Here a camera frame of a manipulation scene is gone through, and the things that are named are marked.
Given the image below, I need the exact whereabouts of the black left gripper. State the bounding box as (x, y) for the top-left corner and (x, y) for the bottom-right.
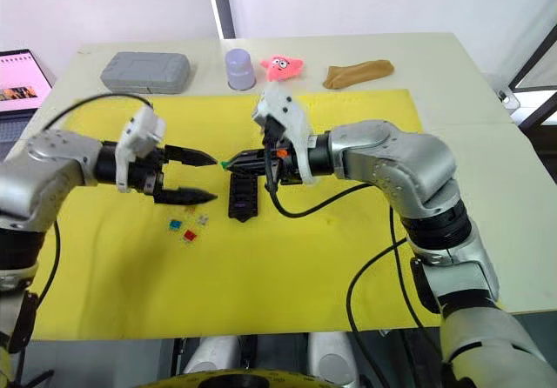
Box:
(126, 144), (219, 207)

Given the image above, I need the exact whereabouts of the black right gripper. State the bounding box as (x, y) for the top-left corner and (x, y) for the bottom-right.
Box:
(226, 116), (305, 187)

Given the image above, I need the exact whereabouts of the black fuse box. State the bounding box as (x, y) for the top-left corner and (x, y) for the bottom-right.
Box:
(227, 171), (261, 224)

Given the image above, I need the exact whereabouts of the lavender plastic cup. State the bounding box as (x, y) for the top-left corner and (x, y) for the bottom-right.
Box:
(224, 48), (258, 91)

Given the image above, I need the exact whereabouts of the pink star plush toy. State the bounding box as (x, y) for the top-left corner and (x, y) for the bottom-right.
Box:
(259, 54), (306, 83)

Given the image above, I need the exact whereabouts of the grey plastic tool case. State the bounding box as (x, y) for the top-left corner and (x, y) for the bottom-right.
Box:
(99, 51), (194, 96)

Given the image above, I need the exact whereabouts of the yellow table mat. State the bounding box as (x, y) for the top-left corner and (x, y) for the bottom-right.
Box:
(30, 88), (507, 343)

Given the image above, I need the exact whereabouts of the tan sock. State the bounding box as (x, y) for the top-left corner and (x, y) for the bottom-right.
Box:
(322, 58), (395, 90)

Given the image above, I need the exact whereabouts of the white rounded robot leg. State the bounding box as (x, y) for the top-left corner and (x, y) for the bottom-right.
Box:
(181, 334), (241, 376)
(305, 331), (361, 388)

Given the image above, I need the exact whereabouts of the open laptop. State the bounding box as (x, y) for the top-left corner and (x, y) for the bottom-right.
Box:
(0, 49), (57, 161)

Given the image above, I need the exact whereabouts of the yellow and black robot waist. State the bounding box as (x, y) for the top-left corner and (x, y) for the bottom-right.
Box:
(138, 366), (324, 388)

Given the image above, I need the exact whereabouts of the small white device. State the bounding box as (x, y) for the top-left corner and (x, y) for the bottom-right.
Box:
(497, 86), (522, 111)

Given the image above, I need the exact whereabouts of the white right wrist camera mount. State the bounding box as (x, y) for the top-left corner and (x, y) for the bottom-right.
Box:
(252, 84), (322, 187)

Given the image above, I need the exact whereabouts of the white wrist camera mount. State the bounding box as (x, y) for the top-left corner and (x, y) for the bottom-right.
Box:
(252, 84), (322, 187)
(114, 106), (169, 194)

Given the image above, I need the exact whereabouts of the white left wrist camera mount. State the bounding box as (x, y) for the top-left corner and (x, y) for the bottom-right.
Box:
(114, 106), (169, 194)

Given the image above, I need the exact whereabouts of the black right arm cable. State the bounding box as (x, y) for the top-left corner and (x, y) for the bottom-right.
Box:
(264, 177), (441, 388)

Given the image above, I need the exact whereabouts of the dark wall post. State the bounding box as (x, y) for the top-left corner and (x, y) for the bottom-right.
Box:
(207, 0), (237, 40)

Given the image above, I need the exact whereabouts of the black metal frame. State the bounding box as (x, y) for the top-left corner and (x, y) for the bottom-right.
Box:
(507, 34), (557, 146)

